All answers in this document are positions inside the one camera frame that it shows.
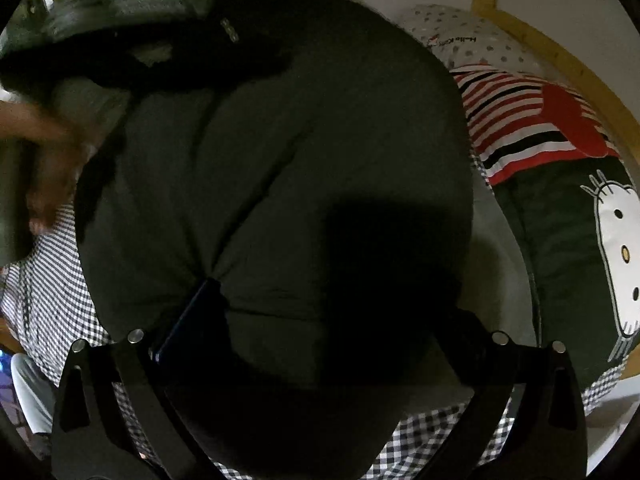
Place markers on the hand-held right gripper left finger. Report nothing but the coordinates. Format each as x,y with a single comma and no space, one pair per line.
187,322

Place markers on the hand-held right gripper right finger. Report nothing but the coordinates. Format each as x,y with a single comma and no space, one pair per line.
505,360

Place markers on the black padded jacket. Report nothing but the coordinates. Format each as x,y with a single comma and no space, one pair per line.
300,135

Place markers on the person's left hand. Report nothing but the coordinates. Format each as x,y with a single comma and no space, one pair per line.
50,160

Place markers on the black white checkered bed sheet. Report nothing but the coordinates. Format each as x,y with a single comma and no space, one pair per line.
50,285

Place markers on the black cartoon cat blanket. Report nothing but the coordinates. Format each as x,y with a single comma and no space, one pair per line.
550,220

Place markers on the white polka dot pillow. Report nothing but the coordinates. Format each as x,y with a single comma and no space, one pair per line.
465,30

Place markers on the wooden cabinet frame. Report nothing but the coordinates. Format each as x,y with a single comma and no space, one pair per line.
550,50

